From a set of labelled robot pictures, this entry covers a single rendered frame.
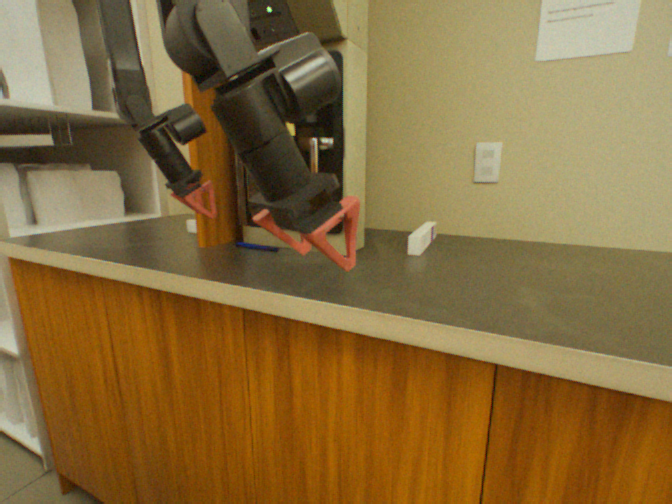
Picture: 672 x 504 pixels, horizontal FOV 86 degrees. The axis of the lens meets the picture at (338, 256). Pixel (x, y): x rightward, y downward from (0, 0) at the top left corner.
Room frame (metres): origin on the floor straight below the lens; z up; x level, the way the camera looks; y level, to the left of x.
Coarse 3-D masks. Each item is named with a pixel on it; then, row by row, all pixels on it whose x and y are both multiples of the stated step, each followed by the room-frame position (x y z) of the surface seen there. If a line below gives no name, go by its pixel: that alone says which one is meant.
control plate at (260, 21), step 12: (264, 0) 0.84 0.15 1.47; (276, 0) 0.83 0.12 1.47; (264, 12) 0.86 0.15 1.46; (276, 12) 0.85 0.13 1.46; (288, 12) 0.84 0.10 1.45; (252, 24) 0.89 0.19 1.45; (264, 24) 0.88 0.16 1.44; (276, 24) 0.87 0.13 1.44; (288, 24) 0.86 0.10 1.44; (252, 36) 0.91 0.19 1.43; (264, 36) 0.90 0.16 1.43; (276, 36) 0.89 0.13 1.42; (288, 36) 0.88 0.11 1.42
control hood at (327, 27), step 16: (288, 0) 0.82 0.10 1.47; (304, 0) 0.81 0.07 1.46; (320, 0) 0.80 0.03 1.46; (336, 0) 0.81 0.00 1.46; (304, 16) 0.83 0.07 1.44; (320, 16) 0.82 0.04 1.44; (336, 16) 0.81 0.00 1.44; (304, 32) 0.86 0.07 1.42; (320, 32) 0.84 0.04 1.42; (336, 32) 0.83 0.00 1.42; (256, 48) 0.93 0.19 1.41
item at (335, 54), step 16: (336, 64) 0.85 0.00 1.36; (320, 112) 0.87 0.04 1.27; (336, 112) 0.85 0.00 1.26; (304, 128) 0.89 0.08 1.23; (320, 128) 0.87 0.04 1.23; (336, 128) 0.85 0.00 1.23; (304, 144) 0.89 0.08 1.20; (336, 144) 0.85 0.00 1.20; (304, 160) 0.89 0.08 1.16; (320, 160) 0.87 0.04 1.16; (336, 160) 0.85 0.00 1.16; (336, 176) 0.85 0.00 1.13; (256, 192) 0.96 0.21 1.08; (320, 192) 0.87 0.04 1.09; (336, 192) 0.85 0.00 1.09; (320, 208) 0.87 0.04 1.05; (256, 224) 0.96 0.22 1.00
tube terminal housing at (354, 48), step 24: (360, 0) 0.91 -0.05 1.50; (360, 24) 0.91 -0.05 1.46; (336, 48) 0.87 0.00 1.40; (360, 48) 0.91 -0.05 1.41; (360, 72) 0.92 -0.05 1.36; (360, 96) 0.92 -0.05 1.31; (360, 120) 0.92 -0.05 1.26; (360, 144) 0.92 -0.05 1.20; (360, 168) 0.92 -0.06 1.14; (360, 192) 0.92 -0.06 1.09; (360, 216) 0.93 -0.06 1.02; (264, 240) 0.96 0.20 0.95; (336, 240) 0.87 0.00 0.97; (360, 240) 0.93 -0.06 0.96
